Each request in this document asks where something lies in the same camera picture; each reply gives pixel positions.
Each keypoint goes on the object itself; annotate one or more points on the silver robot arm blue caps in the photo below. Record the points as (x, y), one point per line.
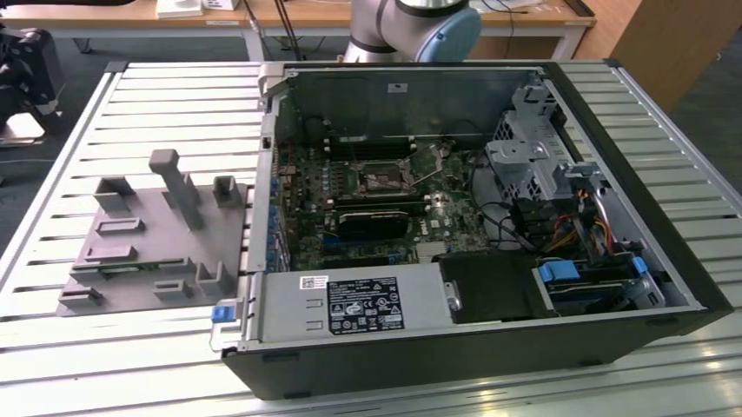
(377, 26)

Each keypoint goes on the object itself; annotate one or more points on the black RAM slot white clips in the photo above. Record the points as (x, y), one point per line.
(382, 151)
(441, 140)

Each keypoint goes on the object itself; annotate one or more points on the CPU socket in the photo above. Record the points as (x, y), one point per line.
(385, 177)

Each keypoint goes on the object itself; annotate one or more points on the white box blue print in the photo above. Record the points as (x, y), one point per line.
(224, 4)

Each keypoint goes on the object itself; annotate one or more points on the grey plastic parts rack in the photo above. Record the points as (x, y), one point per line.
(169, 243)

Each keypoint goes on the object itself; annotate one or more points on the green RAM stick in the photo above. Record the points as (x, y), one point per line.
(125, 269)

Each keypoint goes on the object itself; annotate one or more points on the small dark case sticker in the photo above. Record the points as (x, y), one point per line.
(397, 88)

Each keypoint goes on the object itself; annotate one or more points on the blue case latch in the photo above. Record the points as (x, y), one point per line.
(224, 315)

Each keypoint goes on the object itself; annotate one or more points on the black graphics card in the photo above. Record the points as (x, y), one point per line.
(373, 226)

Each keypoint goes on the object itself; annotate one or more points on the small white barcode label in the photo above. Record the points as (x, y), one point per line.
(314, 282)

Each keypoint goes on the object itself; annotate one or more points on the grey power supply unit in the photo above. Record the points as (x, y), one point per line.
(290, 308)

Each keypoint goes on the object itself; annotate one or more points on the black printed label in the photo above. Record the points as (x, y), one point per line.
(365, 306)

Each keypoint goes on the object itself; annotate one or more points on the green motherboard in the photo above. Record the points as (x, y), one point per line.
(453, 213)

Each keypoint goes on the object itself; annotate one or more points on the small silver heat sink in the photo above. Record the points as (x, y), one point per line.
(433, 252)

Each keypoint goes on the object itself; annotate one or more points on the grey metal drive cage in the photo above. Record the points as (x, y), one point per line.
(523, 156)

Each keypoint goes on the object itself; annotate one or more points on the black plastic shroud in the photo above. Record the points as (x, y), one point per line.
(493, 286)

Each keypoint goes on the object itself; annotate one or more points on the black open PC case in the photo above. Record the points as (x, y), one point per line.
(406, 369)

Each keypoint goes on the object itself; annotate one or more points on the hard disk in blue carrier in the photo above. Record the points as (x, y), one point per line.
(560, 271)

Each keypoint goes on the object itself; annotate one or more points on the wooden cabinet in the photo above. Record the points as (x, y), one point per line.
(679, 48)

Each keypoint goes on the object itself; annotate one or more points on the small blue clip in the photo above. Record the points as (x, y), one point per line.
(639, 266)

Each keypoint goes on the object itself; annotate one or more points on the grey plastic bracket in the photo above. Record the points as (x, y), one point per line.
(580, 171)

